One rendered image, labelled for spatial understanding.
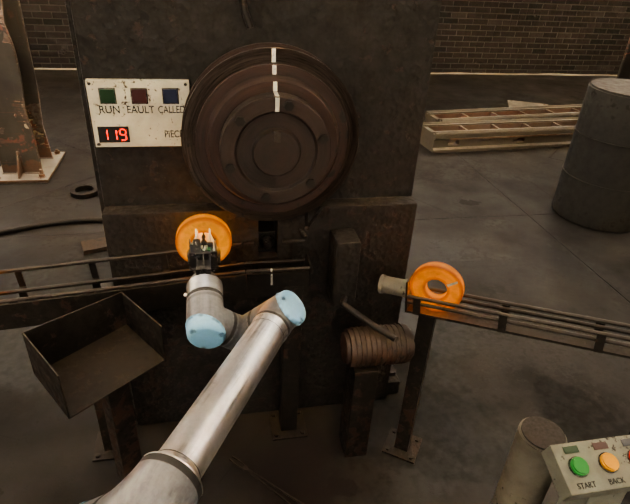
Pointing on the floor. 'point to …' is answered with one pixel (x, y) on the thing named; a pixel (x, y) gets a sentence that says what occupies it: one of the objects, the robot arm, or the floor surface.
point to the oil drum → (608, 158)
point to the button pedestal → (605, 481)
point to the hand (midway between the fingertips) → (203, 234)
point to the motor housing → (367, 378)
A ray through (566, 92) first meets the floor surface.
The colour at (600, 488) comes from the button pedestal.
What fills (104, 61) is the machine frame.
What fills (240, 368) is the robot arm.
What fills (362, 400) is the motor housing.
